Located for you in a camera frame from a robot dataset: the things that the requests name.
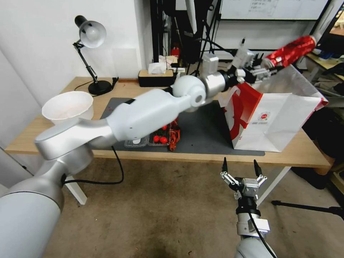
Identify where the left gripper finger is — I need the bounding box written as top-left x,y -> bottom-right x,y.
254,71 -> 272,81
252,63 -> 281,75

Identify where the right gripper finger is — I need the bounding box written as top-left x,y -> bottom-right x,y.
253,159 -> 267,187
220,157 -> 242,191

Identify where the white red paper delivery bag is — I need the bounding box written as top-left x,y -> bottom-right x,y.
218,64 -> 330,153

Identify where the black tissue box wooden lid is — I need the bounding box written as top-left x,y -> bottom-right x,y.
138,69 -> 176,87

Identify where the clear disposable takeout box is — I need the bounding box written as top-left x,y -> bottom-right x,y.
124,121 -> 183,151

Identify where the wooden table with white legs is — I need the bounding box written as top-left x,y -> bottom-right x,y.
5,76 -> 336,206

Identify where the dark grey desk mat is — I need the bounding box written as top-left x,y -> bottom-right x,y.
100,97 -> 266,157

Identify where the white board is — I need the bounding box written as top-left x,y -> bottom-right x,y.
219,0 -> 328,21

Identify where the black tripod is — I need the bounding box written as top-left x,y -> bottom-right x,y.
271,200 -> 344,216

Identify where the red crayfish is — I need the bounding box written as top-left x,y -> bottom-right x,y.
167,120 -> 182,151

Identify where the white tissue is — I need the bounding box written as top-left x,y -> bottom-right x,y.
148,62 -> 167,75

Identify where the black desk lamp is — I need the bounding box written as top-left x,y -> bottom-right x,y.
72,15 -> 119,96

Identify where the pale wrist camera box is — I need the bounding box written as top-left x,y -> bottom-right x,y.
241,177 -> 259,196
233,49 -> 254,68

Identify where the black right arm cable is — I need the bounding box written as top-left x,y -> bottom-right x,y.
248,211 -> 278,258

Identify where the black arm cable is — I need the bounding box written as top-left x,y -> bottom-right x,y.
248,211 -> 278,258
61,146 -> 125,186

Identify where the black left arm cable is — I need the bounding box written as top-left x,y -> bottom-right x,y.
61,146 -> 125,186

